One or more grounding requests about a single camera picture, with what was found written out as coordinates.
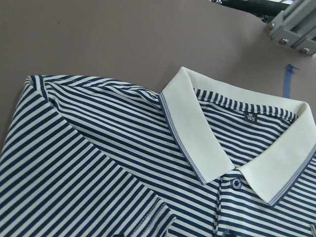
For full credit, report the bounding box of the navy white striped polo shirt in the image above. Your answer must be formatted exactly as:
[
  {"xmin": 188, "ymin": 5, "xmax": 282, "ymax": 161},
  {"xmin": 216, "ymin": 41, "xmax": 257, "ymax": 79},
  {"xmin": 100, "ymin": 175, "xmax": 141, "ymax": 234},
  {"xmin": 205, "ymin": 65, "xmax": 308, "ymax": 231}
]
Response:
[{"xmin": 0, "ymin": 67, "xmax": 316, "ymax": 237}]

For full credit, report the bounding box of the aluminium frame post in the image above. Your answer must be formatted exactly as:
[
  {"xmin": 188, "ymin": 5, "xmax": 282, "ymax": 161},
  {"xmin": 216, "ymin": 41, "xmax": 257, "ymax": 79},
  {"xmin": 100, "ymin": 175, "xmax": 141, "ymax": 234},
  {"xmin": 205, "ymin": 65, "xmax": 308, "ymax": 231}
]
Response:
[{"xmin": 270, "ymin": 0, "xmax": 316, "ymax": 56}]

